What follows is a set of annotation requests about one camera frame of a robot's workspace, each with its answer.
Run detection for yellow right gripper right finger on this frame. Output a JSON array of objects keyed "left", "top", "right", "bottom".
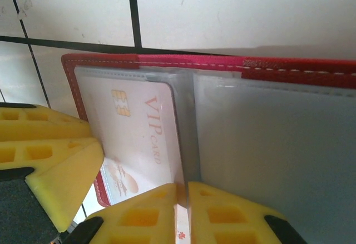
[{"left": 187, "top": 181, "right": 308, "bottom": 244}]

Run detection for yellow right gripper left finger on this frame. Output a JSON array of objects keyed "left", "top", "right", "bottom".
[{"left": 65, "top": 182, "right": 179, "bottom": 244}]

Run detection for white VIP card pink flowers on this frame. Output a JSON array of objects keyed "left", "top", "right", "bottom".
[{"left": 172, "top": 180, "right": 194, "bottom": 244}]

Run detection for white VIP card orange drawing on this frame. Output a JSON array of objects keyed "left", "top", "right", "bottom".
[{"left": 74, "top": 77, "right": 187, "bottom": 203}]

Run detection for red leather card holder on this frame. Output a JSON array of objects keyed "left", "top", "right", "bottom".
[{"left": 61, "top": 52, "right": 356, "bottom": 244}]

